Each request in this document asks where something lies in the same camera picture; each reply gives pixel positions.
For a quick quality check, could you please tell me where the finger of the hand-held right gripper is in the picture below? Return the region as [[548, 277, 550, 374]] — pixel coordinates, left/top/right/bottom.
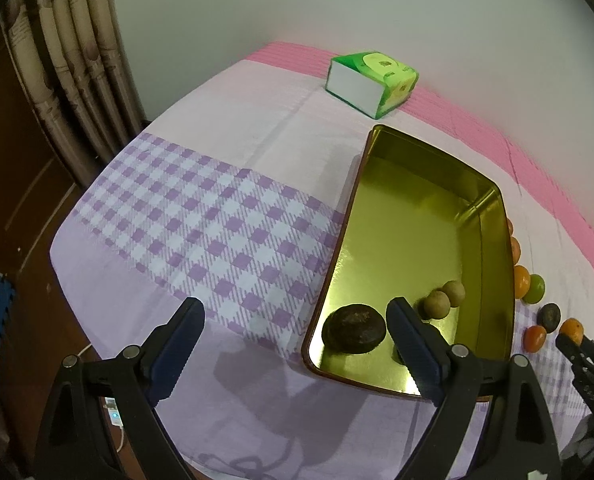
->
[[556, 332, 588, 362]]

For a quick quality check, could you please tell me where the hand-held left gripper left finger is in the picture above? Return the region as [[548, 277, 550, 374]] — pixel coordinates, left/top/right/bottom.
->
[[34, 296, 206, 480]]

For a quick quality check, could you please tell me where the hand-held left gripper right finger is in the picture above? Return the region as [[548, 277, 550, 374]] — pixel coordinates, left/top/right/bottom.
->
[[385, 296, 562, 480]]

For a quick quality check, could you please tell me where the tan longan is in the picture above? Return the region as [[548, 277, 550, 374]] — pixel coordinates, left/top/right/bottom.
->
[[423, 290, 450, 320], [442, 280, 466, 308]]

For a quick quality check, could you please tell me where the gold rectangular tin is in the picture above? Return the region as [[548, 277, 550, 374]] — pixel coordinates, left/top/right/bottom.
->
[[301, 124, 516, 399]]

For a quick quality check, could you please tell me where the red-orange persimmon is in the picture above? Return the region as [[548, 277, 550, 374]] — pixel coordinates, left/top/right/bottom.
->
[[522, 325, 548, 354]]

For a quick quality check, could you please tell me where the green lime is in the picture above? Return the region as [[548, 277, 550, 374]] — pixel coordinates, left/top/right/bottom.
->
[[522, 273, 546, 305]]

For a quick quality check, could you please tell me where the white power adapter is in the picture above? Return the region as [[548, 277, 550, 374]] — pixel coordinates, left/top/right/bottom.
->
[[102, 396, 125, 431]]

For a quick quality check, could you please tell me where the pink purple checked tablecloth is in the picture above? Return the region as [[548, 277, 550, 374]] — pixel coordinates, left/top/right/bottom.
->
[[50, 41, 594, 480]]

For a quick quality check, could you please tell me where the dark wooden cabinet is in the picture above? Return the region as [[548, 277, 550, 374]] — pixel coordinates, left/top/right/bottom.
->
[[0, 45, 143, 361]]

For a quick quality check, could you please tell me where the green tissue box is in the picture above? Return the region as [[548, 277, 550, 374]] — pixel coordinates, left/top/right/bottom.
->
[[325, 51, 421, 119]]

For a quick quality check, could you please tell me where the beige patterned curtain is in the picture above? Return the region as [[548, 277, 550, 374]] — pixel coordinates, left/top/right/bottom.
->
[[0, 0, 145, 186]]

